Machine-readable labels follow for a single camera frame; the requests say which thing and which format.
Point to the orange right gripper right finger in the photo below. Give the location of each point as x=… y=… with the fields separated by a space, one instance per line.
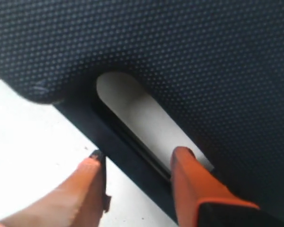
x=193 y=186

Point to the black plastic case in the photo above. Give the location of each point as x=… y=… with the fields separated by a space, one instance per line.
x=215 y=66

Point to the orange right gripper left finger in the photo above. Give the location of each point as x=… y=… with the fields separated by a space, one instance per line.
x=79 y=201

